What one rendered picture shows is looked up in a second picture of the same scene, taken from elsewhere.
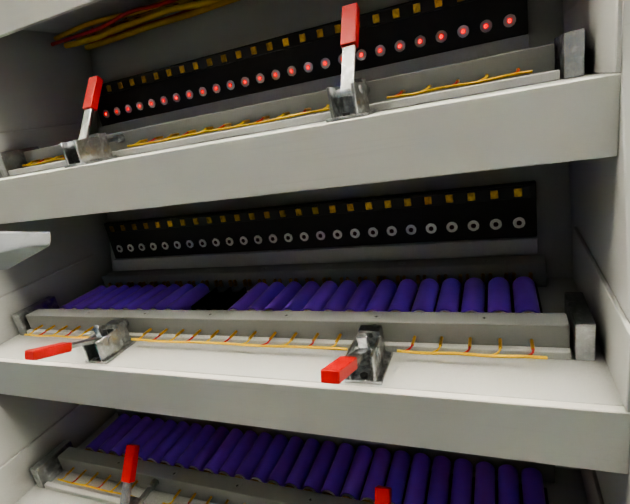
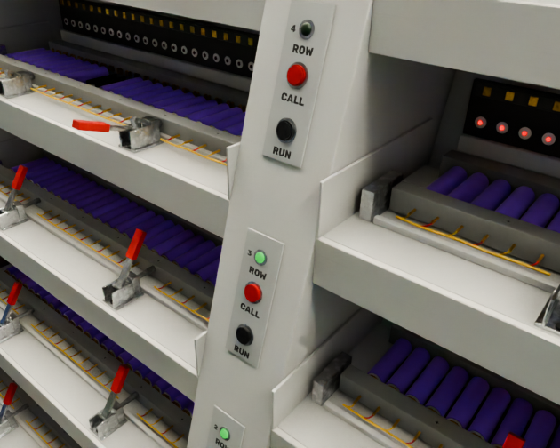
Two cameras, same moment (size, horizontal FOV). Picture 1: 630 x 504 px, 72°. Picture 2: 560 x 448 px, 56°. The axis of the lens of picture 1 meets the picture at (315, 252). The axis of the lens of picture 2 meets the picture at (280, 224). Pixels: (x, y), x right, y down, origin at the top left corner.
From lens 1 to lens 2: 36 cm
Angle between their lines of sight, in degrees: 18
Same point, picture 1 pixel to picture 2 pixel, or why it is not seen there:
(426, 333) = (185, 134)
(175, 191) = not seen: outside the picture
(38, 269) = not seen: outside the picture
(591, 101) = not seen: outside the picture
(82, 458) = (3, 172)
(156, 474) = (40, 196)
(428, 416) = (149, 179)
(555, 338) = not seen: hidden behind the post
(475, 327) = (208, 137)
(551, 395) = (207, 183)
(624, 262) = (251, 106)
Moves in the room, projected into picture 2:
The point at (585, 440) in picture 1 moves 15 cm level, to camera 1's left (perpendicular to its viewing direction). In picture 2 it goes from (212, 213) to (72, 175)
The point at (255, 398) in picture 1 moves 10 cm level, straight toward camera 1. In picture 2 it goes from (74, 144) to (27, 160)
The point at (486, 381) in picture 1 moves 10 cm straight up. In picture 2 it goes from (188, 168) to (203, 66)
